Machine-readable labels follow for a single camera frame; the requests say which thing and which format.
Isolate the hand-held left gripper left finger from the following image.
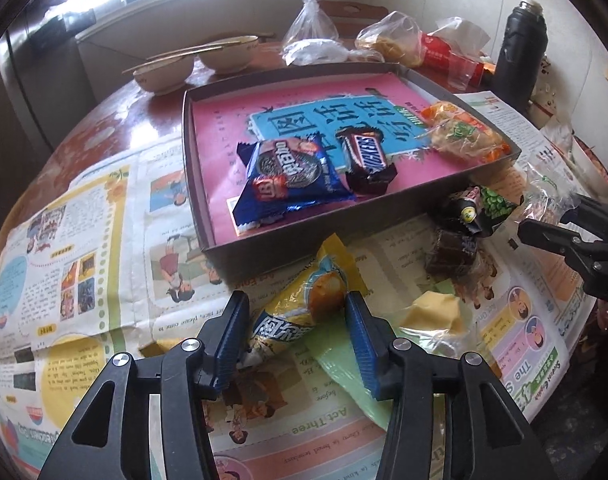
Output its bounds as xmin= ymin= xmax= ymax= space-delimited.
xmin=36 ymin=291 xmax=249 ymax=480

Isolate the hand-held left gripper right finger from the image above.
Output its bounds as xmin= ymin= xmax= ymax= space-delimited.
xmin=345 ymin=292 xmax=554 ymax=480

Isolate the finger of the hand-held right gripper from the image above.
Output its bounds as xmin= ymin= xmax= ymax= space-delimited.
xmin=518 ymin=219 xmax=599 ymax=273
xmin=561 ymin=195 xmax=608 ymax=241

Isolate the green and black snack packet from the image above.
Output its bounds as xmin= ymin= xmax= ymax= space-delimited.
xmin=436 ymin=185 xmax=519 ymax=238

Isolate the yellow snack packet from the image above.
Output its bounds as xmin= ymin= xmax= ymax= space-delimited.
xmin=234 ymin=234 xmax=357 ymax=368

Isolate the yellow cake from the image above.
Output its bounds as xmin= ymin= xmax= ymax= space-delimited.
xmin=304 ymin=292 xmax=467 ymax=433

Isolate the brown cake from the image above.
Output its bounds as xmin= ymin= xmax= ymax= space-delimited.
xmin=425 ymin=227 xmax=494 ymax=278

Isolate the grey cardboard box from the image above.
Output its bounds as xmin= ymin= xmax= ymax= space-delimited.
xmin=182 ymin=61 xmax=522 ymax=281

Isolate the orange rice cracker packet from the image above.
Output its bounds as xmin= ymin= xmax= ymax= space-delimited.
xmin=419 ymin=100 xmax=512 ymax=163

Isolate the blue cookie packet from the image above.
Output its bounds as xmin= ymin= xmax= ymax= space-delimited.
xmin=232 ymin=132 xmax=359 ymax=233

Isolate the brown chocolate bar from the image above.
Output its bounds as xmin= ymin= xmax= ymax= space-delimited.
xmin=334 ymin=126 xmax=399 ymax=196

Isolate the white bowl with food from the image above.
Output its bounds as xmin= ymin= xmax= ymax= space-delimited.
xmin=571 ymin=135 xmax=608 ymax=198

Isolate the text newspaper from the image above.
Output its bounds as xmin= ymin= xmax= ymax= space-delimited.
xmin=454 ymin=90 xmax=574 ymax=201

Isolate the beige toy figurine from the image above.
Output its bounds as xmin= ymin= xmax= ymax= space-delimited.
xmin=528 ymin=55 xmax=554 ymax=121

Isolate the colourful newspaper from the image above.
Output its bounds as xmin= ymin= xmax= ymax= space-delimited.
xmin=0 ymin=130 xmax=602 ymax=480

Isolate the black thermos bottle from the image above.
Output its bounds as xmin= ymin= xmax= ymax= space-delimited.
xmin=491 ymin=0 xmax=547 ymax=111

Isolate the clear plastic cup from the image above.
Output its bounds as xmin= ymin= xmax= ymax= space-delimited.
xmin=446 ymin=50 xmax=477 ymax=92

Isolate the red tissue pack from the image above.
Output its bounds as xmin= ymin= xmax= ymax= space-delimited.
xmin=419 ymin=17 xmax=489 ymax=86

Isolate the plastic bag of fried food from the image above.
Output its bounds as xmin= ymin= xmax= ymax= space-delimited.
xmin=355 ymin=10 xmax=425 ymax=67

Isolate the beige ceramic bowl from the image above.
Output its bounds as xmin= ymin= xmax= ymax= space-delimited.
xmin=134 ymin=55 xmax=195 ymax=93
xmin=199 ymin=36 xmax=259 ymax=73

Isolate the white crumpled plastic bag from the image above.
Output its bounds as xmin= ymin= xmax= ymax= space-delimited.
xmin=283 ymin=39 xmax=352 ymax=67

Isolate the wooden chair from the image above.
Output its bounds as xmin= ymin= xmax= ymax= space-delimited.
xmin=319 ymin=0 xmax=389 ymax=26

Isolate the tall clear plastic bag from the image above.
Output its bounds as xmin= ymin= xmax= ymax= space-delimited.
xmin=283 ymin=0 xmax=341 ymax=61

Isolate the dark steel refrigerator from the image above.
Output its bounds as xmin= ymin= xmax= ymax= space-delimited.
xmin=0 ymin=0 xmax=85 ymax=161

